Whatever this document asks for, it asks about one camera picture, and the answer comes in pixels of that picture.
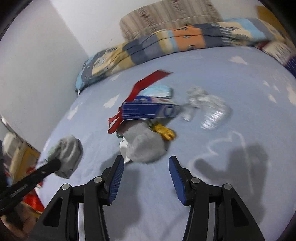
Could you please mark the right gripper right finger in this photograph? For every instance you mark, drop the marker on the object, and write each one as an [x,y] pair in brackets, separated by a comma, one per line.
[233,220]

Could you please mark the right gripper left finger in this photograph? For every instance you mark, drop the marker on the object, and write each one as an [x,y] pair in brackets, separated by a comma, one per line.
[59,221]

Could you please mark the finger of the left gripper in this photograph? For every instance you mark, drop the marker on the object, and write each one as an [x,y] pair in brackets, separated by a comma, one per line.
[13,194]

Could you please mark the grey knit glove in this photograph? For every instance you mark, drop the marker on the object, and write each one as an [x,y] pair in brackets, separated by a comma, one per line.
[69,151]
[143,145]

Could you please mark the blue toothpaste box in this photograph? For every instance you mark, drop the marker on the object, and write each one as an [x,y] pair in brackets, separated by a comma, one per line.
[146,107]

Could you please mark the wooden bedside cabinet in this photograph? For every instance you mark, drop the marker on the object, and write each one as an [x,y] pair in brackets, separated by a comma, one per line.
[20,158]

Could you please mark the light blue cloud bedsheet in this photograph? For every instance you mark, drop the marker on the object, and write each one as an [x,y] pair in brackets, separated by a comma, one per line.
[254,150]

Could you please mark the crumpled clear plastic wrap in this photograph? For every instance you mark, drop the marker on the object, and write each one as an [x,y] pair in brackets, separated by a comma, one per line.
[215,110]

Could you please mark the light blue face mask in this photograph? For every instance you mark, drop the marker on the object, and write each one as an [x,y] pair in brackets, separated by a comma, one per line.
[159,91]

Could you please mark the red plastic wrapper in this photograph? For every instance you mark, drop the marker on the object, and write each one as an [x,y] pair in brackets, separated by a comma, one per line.
[115,121]

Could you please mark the starry navy pillow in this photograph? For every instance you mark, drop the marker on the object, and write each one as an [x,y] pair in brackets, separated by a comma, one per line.
[282,53]

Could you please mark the colourful patchwork quilt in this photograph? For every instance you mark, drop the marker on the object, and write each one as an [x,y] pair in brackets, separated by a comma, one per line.
[233,32]

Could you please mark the wooden headboard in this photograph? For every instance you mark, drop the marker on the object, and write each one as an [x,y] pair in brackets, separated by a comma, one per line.
[267,16]

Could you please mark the striped beige pillow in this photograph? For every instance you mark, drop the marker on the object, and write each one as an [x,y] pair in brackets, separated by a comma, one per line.
[166,15]

